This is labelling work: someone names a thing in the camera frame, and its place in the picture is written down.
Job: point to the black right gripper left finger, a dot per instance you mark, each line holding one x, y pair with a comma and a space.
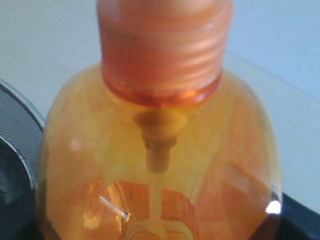
17, 196

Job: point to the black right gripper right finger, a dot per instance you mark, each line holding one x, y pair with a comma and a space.
298, 222

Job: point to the steel mesh strainer basket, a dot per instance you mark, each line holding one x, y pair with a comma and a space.
21, 124

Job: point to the orange dish soap pump bottle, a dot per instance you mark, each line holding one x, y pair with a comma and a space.
158, 141

